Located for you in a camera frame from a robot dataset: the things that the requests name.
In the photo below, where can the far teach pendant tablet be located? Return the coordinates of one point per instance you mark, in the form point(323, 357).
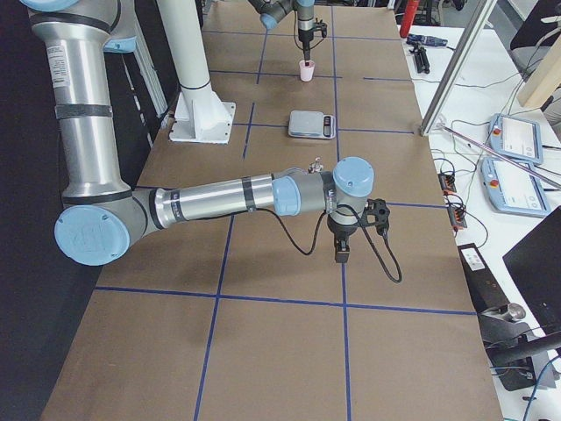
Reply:
point(516, 138)

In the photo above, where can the orange black connector strip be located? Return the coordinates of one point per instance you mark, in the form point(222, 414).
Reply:
point(455, 205)

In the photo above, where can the near teach pendant tablet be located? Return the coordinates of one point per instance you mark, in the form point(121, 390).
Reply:
point(513, 191)

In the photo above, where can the silver digital kitchen scale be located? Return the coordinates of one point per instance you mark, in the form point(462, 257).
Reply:
point(311, 125)

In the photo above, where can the white pedestal column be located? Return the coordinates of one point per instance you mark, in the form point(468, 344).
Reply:
point(200, 116)

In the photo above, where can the black box with label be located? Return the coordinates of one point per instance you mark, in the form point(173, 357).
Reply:
point(488, 298)

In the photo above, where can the brown paper table cover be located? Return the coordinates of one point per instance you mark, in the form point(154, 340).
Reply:
point(250, 318)

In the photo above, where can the red cylinder tube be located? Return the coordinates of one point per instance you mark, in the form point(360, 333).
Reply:
point(408, 18)

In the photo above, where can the teach pendant tablet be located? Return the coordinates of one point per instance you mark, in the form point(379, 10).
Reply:
point(513, 191)
point(516, 138)

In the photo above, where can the clear glass sauce bottle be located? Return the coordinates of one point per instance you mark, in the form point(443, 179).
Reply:
point(316, 166)

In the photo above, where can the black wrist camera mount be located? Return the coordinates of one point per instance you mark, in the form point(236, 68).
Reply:
point(322, 27)
point(376, 213)

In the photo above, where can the black folded tripod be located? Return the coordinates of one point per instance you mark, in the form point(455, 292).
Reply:
point(422, 64)

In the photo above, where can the pink plastic cup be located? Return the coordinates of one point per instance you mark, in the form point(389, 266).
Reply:
point(307, 70)

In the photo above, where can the aluminium frame post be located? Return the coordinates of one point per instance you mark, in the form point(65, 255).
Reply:
point(466, 42)

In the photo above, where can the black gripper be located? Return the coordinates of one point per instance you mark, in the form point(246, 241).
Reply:
point(305, 34)
point(338, 230)

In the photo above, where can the long metal rod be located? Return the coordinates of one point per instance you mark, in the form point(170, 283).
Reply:
point(490, 151)

